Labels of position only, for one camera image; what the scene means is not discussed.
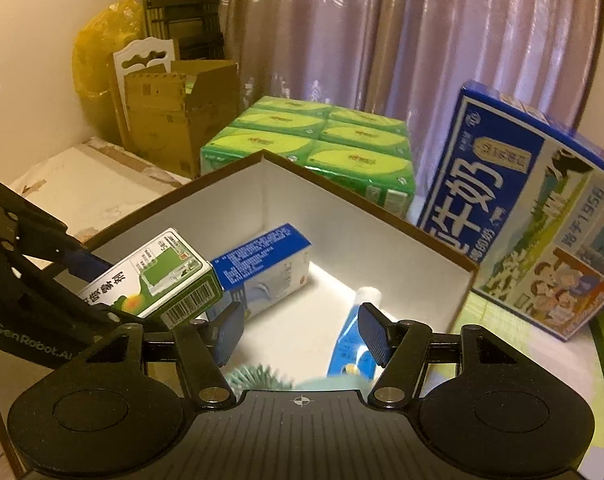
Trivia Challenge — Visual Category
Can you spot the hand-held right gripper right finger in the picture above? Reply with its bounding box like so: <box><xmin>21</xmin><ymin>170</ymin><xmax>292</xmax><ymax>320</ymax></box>
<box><xmin>357</xmin><ymin>302</ymin><xmax>520</xmax><ymax>403</ymax></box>

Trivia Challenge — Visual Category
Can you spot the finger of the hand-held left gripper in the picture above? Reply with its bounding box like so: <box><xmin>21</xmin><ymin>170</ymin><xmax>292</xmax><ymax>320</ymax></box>
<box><xmin>0</xmin><ymin>175</ymin><xmax>113</xmax><ymax>281</ymax></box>
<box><xmin>7</xmin><ymin>260</ymin><xmax>168</xmax><ymax>341</ymax></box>

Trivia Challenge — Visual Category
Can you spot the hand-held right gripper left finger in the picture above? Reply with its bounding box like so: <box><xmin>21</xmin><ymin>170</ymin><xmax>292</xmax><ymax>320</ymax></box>
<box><xmin>77</xmin><ymin>302</ymin><xmax>245</xmax><ymax>403</ymax></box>

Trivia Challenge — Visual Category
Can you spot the mint handheld fan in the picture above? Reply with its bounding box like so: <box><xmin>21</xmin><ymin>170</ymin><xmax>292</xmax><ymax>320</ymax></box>
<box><xmin>224</xmin><ymin>364</ymin><xmax>373</xmax><ymax>392</ymax></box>

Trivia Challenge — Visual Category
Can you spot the blue medicine box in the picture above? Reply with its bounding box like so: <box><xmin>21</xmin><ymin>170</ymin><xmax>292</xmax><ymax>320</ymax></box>
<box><xmin>204</xmin><ymin>223</ymin><xmax>313</xmax><ymax>321</ymax></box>

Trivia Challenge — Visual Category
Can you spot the green medicine box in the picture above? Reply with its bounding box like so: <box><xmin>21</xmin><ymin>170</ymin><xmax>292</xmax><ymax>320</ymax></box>
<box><xmin>77</xmin><ymin>227</ymin><xmax>225</xmax><ymax>331</ymax></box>

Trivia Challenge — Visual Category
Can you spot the brown shoe box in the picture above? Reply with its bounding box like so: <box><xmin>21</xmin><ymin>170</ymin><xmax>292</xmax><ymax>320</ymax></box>
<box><xmin>79</xmin><ymin>150</ymin><xmax>478</xmax><ymax>386</ymax></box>

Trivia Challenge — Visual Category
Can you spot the flat taped cardboard box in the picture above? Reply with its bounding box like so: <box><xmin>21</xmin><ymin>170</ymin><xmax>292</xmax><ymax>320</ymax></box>
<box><xmin>9</xmin><ymin>137</ymin><xmax>193</xmax><ymax>241</ymax></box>

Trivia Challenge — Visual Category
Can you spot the open cardboard box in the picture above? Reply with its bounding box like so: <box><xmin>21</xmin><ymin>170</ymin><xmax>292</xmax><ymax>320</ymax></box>
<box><xmin>124</xmin><ymin>60</ymin><xmax>240</xmax><ymax>178</ymax></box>

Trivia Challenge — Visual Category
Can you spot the yellow plastic bag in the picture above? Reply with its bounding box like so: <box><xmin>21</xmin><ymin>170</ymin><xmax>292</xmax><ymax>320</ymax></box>
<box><xmin>72</xmin><ymin>0</ymin><xmax>148</xmax><ymax>146</ymax></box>

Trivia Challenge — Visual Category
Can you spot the green tissue multipack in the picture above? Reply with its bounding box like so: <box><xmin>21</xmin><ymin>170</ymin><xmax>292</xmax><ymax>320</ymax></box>
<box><xmin>199</xmin><ymin>95</ymin><xmax>415</xmax><ymax>221</ymax></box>

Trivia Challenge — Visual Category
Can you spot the blue printed milk carton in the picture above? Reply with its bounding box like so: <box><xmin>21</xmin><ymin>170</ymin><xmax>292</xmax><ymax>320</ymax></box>
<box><xmin>414</xmin><ymin>80</ymin><xmax>604</xmax><ymax>343</ymax></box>

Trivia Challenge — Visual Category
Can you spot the white carved chair back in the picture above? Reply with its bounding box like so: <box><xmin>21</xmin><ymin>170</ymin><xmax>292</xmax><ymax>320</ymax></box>
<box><xmin>113</xmin><ymin>37</ymin><xmax>175</xmax><ymax>151</ymax></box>

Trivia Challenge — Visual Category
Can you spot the black folding rack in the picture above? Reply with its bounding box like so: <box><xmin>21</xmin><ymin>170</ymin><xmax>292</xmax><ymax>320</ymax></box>
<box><xmin>139</xmin><ymin>0</ymin><xmax>228</xmax><ymax>63</ymax></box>

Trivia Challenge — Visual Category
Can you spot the pink sheer curtain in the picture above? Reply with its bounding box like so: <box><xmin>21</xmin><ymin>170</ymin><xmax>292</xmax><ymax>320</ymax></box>
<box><xmin>212</xmin><ymin>0</ymin><xmax>604</xmax><ymax>181</ymax></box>

